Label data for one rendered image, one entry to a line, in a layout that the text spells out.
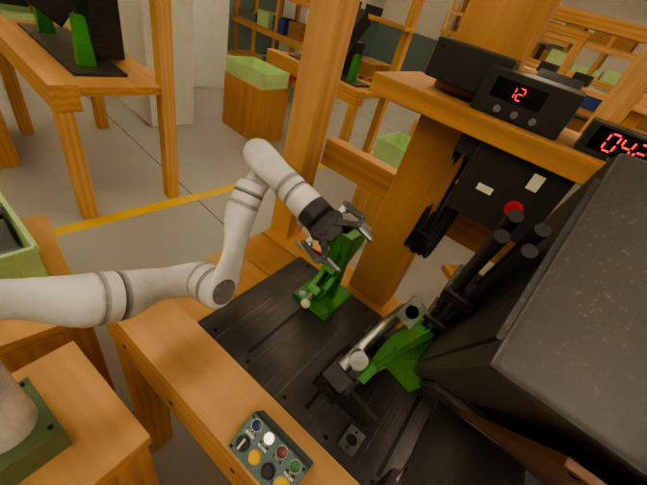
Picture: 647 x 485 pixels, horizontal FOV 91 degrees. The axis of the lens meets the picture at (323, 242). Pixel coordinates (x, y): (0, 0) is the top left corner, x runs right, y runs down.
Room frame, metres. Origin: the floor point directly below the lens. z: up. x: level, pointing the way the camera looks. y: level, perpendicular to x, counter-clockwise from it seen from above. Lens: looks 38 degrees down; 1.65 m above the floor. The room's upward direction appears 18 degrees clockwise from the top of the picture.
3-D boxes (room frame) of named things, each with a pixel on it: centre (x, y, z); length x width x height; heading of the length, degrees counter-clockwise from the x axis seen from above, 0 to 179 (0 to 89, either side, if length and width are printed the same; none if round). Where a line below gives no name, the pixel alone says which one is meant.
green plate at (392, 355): (0.40, -0.24, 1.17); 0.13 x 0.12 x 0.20; 63
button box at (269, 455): (0.24, -0.03, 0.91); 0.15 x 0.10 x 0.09; 63
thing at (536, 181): (0.66, -0.33, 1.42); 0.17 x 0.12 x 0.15; 63
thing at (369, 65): (9.88, 0.27, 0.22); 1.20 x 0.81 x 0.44; 151
